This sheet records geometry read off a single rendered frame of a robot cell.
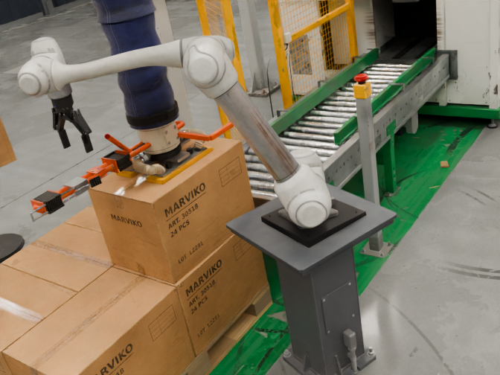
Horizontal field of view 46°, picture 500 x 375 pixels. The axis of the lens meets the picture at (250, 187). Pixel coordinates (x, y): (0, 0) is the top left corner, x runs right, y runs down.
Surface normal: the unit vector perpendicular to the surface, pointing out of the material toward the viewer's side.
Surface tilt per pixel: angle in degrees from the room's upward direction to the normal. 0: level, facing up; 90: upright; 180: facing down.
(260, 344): 0
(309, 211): 93
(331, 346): 92
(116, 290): 0
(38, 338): 0
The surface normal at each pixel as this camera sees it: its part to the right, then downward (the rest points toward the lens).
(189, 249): 0.80, 0.15
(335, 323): 0.57, 0.29
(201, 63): -0.05, 0.33
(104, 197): -0.58, 0.46
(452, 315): -0.17, -0.88
